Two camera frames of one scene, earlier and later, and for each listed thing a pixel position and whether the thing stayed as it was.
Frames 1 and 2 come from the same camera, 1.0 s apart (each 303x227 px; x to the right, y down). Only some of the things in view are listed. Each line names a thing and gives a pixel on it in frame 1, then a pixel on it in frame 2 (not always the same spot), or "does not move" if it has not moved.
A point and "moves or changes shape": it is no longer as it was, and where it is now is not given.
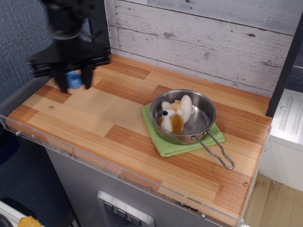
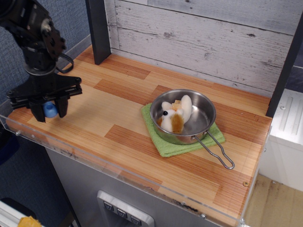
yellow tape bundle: (29, 222) does not move
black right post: (294, 49) does not move
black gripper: (69, 55) to (43, 86)
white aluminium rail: (287, 121) does not move
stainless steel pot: (181, 116) does not move
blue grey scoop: (74, 79) moves or changes shape
